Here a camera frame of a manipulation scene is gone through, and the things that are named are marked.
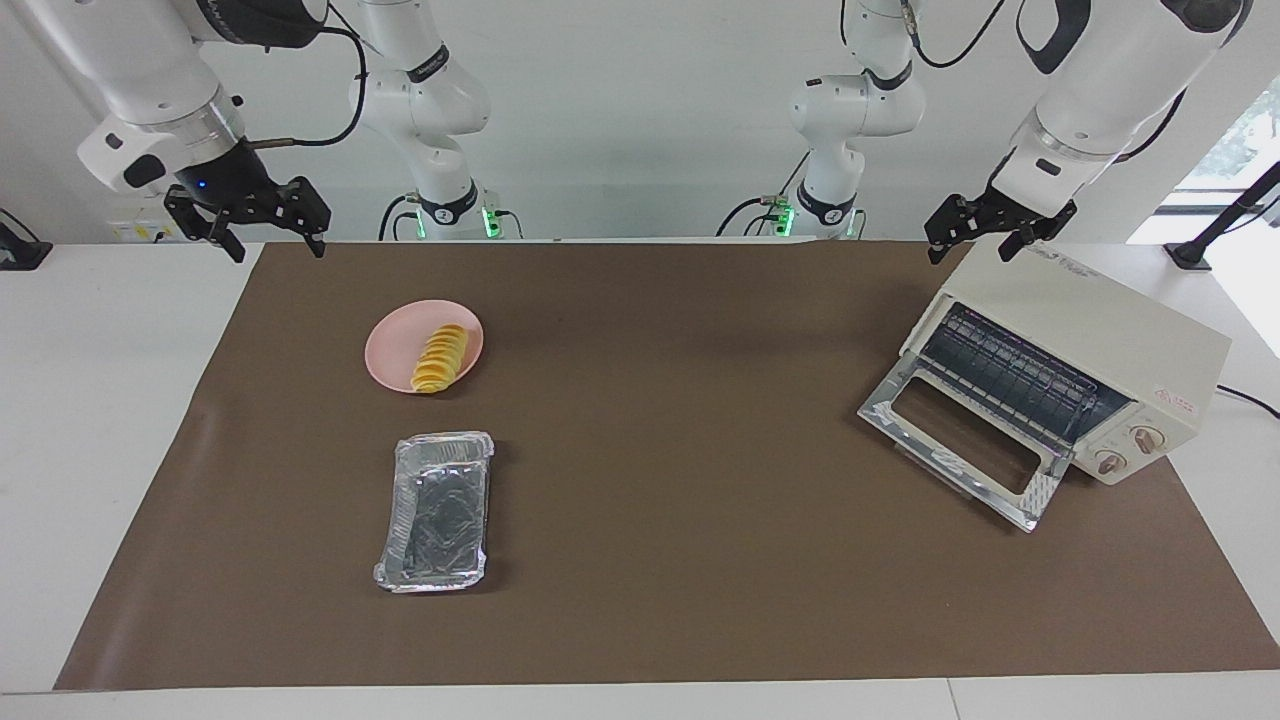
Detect glass oven door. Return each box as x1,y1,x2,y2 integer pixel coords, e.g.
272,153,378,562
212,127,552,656
858,352,1073,533

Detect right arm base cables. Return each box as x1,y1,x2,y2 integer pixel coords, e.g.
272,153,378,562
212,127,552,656
378,193,421,241

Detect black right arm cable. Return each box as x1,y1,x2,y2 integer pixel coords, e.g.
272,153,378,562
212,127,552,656
245,25,369,149

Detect brown table mat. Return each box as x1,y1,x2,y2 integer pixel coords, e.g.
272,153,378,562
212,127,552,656
53,240,1280,691

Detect aluminium foil tray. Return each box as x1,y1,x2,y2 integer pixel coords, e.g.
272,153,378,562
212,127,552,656
373,431,497,594

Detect small black table clamp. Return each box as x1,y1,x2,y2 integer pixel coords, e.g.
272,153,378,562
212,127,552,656
0,208,53,271

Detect cream toaster oven body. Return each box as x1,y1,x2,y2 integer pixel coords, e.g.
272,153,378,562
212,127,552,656
900,232,1233,487

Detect round pink plate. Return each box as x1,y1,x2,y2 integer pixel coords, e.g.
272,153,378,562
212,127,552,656
364,299,486,398

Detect wire oven rack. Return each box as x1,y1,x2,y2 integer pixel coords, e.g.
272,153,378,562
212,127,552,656
920,303,1131,446

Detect black angled stand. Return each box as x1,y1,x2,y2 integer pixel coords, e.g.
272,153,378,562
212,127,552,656
1165,160,1280,271

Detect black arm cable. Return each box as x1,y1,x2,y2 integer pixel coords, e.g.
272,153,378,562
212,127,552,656
900,0,1006,69
245,25,369,149

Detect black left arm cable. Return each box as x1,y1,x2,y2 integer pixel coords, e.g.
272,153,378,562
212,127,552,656
900,0,1006,69

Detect black oven power cable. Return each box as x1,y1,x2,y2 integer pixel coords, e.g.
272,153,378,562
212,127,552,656
1215,385,1280,419

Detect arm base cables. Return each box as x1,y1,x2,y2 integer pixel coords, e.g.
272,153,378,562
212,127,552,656
715,150,813,239
378,193,421,241

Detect white wall power outlet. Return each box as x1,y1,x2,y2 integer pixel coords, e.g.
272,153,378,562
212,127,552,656
108,215,181,244

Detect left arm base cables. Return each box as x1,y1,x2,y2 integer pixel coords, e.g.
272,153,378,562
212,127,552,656
715,150,813,239

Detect sliced golden bread loaf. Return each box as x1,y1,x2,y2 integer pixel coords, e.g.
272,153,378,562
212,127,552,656
410,323,469,395

